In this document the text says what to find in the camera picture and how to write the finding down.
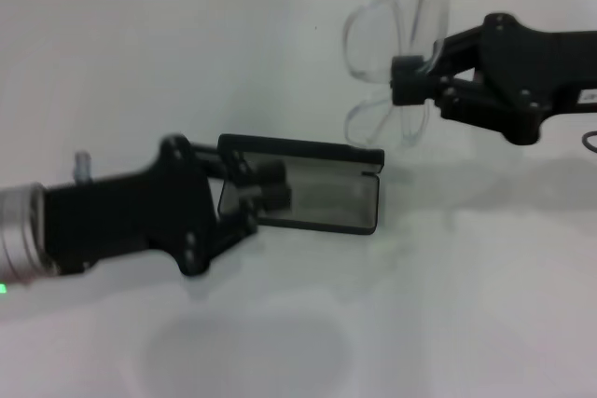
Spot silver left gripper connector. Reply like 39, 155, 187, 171
73, 150, 93, 184

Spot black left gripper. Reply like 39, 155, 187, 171
43, 134, 221, 279

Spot clear white glasses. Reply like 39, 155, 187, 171
342, 0, 452, 151

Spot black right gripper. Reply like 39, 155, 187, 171
391, 11, 597, 146

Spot black glasses case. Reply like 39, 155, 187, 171
216, 132, 386, 237

